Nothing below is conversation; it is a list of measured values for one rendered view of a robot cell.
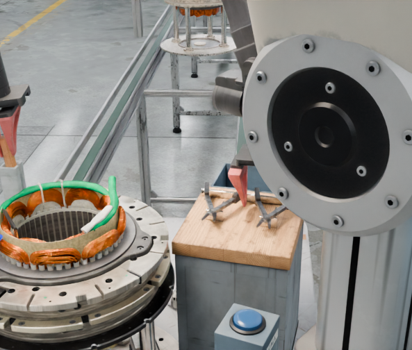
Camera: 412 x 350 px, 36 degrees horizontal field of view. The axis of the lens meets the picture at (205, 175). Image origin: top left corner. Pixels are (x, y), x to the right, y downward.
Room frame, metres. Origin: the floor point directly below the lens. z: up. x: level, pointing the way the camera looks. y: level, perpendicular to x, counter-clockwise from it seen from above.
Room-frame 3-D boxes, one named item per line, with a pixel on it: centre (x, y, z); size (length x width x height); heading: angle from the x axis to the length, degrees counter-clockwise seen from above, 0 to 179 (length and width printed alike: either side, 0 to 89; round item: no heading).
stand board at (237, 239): (0.93, -0.06, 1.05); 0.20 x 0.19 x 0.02; 164
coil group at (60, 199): (0.89, 0.25, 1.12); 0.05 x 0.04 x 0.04; 80
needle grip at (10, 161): (0.91, 0.31, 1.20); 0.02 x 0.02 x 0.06
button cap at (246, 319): (0.70, -0.05, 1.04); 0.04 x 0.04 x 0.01
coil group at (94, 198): (0.90, 0.20, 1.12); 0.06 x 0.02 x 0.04; 80
